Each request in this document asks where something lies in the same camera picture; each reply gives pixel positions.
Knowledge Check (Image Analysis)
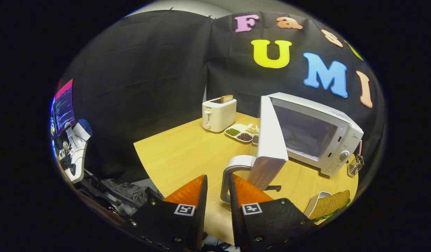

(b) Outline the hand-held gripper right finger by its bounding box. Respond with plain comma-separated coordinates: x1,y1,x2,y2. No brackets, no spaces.
229,173,317,252

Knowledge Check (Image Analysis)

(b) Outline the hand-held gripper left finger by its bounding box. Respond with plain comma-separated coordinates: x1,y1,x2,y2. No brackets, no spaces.
121,174,208,252

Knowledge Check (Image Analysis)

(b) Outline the white microwave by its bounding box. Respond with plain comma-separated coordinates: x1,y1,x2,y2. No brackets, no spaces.
220,92,364,203

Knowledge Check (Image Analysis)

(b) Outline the brown bread lettuce sandwich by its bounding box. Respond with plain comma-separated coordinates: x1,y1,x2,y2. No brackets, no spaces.
308,190,351,222

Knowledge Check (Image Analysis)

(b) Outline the dark grey cloth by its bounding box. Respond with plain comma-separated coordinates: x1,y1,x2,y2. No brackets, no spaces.
100,178,149,209

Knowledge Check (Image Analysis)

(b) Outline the white rectangular dish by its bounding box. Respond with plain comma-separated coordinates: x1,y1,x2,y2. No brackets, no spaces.
304,191,332,219

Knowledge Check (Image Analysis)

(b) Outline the divided white plate of beans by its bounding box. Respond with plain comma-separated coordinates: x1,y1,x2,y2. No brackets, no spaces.
225,123,260,146

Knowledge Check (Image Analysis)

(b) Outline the white toaster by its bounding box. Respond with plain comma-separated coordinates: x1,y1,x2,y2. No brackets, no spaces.
202,98,237,133

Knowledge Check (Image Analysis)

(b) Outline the white hand-held device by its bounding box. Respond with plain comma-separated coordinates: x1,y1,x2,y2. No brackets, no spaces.
58,119,93,184

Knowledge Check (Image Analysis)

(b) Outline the computer monitor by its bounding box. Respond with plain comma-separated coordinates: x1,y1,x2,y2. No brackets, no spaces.
49,79,76,139

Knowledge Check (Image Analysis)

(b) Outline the wire mesh holder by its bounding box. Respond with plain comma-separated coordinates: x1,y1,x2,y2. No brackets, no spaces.
347,155,365,177

